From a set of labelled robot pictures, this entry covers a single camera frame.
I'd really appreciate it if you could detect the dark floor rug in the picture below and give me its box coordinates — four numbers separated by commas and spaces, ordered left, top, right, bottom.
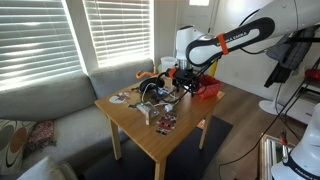
84, 116, 233, 180

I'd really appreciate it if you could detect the white charger with cable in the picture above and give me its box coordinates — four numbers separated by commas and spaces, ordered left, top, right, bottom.
139, 85, 179, 112

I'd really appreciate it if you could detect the translucent plastic cup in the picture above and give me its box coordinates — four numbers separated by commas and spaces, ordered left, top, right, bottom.
161, 56, 176, 72

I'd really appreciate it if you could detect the white fan base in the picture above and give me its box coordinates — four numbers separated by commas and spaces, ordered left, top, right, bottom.
259, 100, 283, 115

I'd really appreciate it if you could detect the red woven basket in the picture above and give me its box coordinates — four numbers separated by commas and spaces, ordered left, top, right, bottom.
197, 75, 222, 99

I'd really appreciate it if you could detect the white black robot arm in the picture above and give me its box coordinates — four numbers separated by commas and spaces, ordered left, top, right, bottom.
176, 0, 320, 180

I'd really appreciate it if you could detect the light wooden block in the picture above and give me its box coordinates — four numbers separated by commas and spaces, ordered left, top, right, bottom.
145, 109, 159, 125

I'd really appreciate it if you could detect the yellow pole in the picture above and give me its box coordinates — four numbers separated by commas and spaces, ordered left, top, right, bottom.
209, 61, 218, 77

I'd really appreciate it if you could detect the orange plush octopus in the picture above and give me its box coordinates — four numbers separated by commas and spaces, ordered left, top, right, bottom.
135, 65, 157, 79

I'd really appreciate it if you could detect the wooden side table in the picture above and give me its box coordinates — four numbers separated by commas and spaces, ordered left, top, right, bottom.
95, 83, 225, 180

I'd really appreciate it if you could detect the grey sofa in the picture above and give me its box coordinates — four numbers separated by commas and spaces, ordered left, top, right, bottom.
0, 60, 153, 180

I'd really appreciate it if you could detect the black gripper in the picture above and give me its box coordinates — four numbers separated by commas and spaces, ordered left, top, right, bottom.
166, 68, 200, 96

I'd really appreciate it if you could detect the patterned cushion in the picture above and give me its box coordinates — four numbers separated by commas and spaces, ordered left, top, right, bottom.
0, 119, 35, 175

